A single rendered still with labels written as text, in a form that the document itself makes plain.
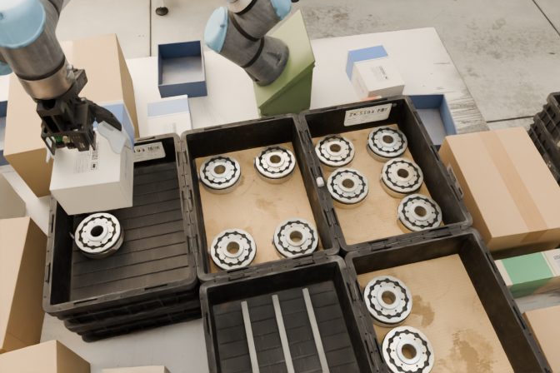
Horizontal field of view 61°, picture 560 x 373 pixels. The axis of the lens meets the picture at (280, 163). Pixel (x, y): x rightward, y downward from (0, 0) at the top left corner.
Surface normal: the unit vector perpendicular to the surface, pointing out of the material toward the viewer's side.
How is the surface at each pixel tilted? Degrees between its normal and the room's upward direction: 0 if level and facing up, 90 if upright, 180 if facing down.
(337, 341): 0
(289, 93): 90
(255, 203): 0
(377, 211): 0
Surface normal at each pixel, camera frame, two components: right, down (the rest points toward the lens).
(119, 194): 0.15, 0.80
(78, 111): 0.00, -0.58
